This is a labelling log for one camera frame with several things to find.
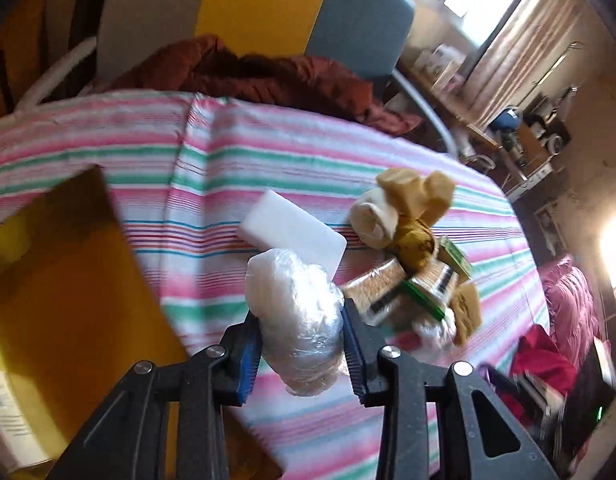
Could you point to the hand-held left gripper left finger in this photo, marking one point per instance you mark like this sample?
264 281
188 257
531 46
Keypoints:
250 360

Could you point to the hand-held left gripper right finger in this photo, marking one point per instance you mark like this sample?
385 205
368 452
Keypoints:
353 360

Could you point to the clear plastic bundle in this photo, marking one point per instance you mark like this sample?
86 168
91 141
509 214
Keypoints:
433 332
293 310

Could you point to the cracker packet with green ends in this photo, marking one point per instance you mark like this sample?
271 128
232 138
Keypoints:
435 282
375 285

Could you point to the white foam block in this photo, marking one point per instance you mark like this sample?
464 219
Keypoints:
288 225

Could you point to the small green box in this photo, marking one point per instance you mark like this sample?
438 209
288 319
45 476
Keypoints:
455 255

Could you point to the gold tin box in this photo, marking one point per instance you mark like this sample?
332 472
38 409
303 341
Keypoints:
62 285

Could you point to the white printed box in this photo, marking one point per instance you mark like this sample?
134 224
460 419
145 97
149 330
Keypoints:
12 420

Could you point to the mustard patterned cloth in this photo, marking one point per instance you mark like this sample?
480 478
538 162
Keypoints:
413 245

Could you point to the red cloth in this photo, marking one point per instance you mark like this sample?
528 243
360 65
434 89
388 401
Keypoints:
543 360

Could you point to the striped bed sheet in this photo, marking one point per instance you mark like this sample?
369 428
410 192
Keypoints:
237 160

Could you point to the pink fluffy blanket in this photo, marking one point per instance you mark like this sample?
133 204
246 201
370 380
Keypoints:
573 305

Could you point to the black device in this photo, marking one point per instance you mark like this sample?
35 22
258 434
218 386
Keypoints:
588 410

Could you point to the wooden desk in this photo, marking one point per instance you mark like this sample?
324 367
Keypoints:
475 130

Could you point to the reddish brown jacket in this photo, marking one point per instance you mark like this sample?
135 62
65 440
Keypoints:
268 80

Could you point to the blue round bag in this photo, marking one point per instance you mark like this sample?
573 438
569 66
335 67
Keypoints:
505 120

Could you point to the small pink box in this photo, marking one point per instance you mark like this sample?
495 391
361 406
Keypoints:
452 82

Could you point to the white medicine box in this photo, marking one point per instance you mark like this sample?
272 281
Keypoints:
440 59

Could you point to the grey yellow blue chair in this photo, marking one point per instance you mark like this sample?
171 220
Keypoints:
268 0

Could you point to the pink curtain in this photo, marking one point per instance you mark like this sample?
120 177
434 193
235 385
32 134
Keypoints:
528 35

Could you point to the wooden wardrobe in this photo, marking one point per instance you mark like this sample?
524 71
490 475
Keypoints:
17 60

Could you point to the wall poster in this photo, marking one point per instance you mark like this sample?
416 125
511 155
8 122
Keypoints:
549 225

